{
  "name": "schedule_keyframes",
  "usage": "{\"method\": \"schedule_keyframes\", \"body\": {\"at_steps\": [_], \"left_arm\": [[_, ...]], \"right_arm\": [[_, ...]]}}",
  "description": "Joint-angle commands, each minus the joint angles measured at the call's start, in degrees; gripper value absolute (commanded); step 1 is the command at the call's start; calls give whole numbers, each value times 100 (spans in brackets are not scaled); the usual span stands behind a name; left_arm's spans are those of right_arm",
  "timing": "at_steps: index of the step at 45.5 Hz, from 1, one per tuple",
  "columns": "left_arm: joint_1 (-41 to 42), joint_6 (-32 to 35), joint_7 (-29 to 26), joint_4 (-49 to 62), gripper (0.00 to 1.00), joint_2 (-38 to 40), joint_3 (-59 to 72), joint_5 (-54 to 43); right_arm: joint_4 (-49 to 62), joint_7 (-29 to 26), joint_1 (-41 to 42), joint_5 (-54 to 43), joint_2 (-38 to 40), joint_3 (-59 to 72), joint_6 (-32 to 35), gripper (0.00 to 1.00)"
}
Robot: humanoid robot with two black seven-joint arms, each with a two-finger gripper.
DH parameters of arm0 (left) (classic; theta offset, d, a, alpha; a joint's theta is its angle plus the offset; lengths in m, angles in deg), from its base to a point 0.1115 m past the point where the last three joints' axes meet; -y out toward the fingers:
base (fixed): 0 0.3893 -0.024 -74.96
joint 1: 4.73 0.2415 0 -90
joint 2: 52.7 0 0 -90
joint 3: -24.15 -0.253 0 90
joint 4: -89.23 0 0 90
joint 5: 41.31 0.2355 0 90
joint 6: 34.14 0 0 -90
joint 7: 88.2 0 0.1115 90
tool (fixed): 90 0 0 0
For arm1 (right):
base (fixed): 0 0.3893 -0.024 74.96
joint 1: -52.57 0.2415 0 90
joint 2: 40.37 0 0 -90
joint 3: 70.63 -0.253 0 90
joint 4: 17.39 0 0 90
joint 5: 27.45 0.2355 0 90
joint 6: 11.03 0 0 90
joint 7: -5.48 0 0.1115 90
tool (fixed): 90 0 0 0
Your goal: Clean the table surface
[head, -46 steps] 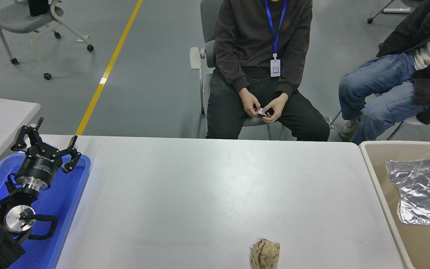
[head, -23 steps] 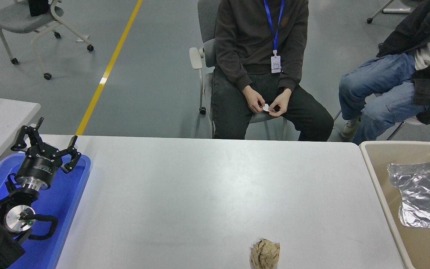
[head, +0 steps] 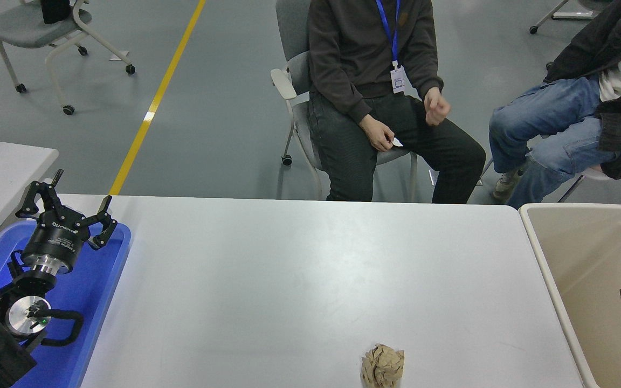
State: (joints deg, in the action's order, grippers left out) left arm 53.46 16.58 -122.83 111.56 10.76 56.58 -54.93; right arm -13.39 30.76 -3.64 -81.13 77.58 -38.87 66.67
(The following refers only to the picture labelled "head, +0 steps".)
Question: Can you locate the blue lanyard with badge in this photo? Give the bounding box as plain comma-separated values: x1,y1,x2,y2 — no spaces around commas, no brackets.
375,0,408,94

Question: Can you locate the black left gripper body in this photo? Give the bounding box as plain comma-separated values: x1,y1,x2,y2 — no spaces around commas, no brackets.
22,212,91,266

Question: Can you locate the person's left hand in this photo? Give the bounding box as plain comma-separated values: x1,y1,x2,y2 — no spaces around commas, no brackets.
424,86,451,127

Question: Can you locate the white seat metal chair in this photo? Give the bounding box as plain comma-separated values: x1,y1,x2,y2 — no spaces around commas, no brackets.
475,159,621,208

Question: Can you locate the crumpled tan paper ball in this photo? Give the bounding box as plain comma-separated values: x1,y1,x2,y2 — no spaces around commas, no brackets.
362,345,405,388

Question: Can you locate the grey chair with cream frame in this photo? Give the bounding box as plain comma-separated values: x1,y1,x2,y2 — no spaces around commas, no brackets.
0,0,136,116

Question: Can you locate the grey chair with white armrest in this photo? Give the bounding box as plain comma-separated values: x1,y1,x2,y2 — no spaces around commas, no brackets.
271,0,419,201

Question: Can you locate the black bag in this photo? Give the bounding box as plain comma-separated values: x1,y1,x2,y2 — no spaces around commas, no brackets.
40,0,72,25

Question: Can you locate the person's right hand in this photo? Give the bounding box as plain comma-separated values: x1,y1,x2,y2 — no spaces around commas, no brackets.
358,114,396,153

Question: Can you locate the large beige plastic bin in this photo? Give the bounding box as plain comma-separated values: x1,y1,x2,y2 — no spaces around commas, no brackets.
520,203,621,388

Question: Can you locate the seated person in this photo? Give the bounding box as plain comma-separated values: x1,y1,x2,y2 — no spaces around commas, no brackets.
308,0,487,204
489,0,621,210

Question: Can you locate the blue plastic tray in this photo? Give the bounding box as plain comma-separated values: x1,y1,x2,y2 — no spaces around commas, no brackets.
0,221,132,388

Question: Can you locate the grey chair on castors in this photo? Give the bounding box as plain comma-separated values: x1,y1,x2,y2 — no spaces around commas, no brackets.
529,0,613,71

